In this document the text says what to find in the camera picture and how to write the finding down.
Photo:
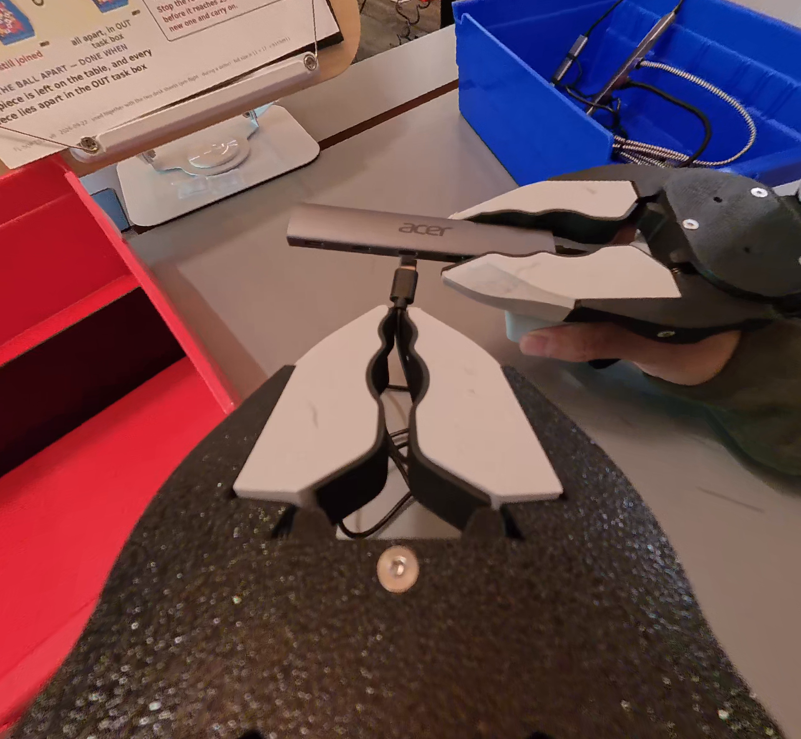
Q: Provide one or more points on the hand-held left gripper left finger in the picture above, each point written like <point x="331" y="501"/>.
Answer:
<point x="313" y="432"/>

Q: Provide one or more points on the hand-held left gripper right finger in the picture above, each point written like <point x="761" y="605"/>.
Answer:
<point x="482" y="438"/>

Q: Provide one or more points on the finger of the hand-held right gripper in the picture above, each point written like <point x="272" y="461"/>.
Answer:
<point x="563" y="279"/>
<point x="563" y="197"/>

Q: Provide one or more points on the blue plastic bin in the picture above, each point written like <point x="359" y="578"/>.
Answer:
<point x="513" y="94"/>

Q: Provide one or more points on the grey usb hub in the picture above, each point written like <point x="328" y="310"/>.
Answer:
<point x="651" y="44"/>
<point x="350" y="229"/>

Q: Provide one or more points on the red plastic bin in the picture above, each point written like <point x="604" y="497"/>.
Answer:
<point x="62" y="238"/>

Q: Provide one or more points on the person's right forearm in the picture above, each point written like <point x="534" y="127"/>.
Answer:
<point x="763" y="388"/>

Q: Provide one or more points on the person's right hand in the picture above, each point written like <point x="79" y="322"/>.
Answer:
<point x="676" y="360"/>

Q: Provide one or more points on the instruction sheet on stand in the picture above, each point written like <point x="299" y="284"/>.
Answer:
<point x="219" y="188"/>

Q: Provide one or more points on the printed instruction sheet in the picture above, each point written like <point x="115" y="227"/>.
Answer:
<point x="156" y="32"/>

